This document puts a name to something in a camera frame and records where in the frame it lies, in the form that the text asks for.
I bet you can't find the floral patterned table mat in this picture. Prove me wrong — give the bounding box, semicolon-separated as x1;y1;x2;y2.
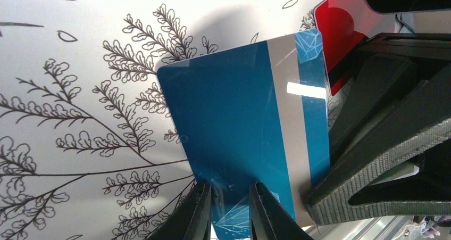
0;0;406;240

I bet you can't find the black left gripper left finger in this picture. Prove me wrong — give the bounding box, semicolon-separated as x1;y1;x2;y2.
148;183;212;240

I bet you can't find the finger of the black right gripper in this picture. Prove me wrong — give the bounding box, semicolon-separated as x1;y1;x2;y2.
306;67;450;225

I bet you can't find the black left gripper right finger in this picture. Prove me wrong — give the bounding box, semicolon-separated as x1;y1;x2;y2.
249;183;313;240

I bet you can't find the blue vip card front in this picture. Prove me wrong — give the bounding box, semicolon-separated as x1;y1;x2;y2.
157;30;330;239

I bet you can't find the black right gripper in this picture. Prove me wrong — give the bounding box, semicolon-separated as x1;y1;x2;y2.
329;0;450;164

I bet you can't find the aluminium rail base front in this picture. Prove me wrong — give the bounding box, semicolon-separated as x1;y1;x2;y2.
303;216;425;240

